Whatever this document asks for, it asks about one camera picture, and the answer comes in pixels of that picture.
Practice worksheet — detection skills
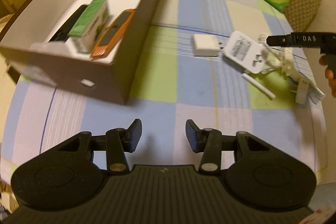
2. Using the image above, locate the white plug adapter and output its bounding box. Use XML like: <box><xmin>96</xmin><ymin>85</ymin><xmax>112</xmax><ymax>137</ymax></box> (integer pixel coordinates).
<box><xmin>223</xmin><ymin>30</ymin><xmax>268</xmax><ymax>74</ymax></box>

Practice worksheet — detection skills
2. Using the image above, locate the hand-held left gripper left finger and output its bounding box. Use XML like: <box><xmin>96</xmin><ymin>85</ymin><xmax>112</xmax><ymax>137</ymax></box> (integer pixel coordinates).
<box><xmin>56</xmin><ymin>119</ymin><xmax>142</xmax><ymax>174</ymax></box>

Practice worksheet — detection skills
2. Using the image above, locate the white charger cube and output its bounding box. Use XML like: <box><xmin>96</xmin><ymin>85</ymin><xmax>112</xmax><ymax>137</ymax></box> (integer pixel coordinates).
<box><xmin>192</xmin><ymin>34</ymin><xmax>223</xmax><ymax>56</ymax></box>

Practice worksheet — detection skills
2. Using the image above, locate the white plastic stick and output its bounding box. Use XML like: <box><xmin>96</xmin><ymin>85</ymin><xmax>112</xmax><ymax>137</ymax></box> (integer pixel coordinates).
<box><xmin>242</xmin><ymin>74</ymin><xmax>276</xmax><ymax>99</ymax></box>

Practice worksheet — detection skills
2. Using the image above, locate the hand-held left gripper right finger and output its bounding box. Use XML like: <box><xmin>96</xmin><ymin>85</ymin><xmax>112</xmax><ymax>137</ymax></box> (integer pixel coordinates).
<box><xmin>185</xmin><ymin>119</ymin><xmax>271</xmax><ymax>174</ymax></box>

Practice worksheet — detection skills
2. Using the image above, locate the brown storage box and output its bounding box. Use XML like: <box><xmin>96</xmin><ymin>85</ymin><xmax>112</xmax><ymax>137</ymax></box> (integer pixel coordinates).
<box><xmin>0</xmin><ymin>0</ymin><xmax>168</xmax><ymax>106</ymax></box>

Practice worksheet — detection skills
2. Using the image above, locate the beige quilted cushion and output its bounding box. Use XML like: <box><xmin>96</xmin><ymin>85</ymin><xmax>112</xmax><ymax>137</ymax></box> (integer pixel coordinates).
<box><xmin>282</xmin><ymin>0</ymin><xmax>323</xmax><ymax>33</ymax></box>

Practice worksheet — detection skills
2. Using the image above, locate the orange utility knife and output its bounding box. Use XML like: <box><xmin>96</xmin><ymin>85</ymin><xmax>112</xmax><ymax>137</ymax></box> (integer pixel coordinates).
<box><xmin>91</xmin><ymin>9</ymin><xmax>137</xmax><ymax>59</ymax></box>

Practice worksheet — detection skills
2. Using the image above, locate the green medicine box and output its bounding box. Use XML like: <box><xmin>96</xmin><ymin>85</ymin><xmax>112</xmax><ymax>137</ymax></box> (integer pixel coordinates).
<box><xmin>67</xmin><ymin>0</ymin><xmax>111</xmax><ymax>55</ymax></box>

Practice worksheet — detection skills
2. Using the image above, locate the person's right hand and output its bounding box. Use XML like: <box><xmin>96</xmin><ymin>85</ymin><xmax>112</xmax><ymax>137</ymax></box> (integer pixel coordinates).
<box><xmin>319</xmin><ymin>56</ymin><xmax>336</xmax><ymax>97</ymax></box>

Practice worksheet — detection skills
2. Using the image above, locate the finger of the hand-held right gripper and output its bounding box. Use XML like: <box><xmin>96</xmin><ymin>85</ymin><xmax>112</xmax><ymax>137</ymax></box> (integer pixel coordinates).
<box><xmin>266</xmin><ymin>34</ymin><xmax>293</xmax><ymax>46</ymax></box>

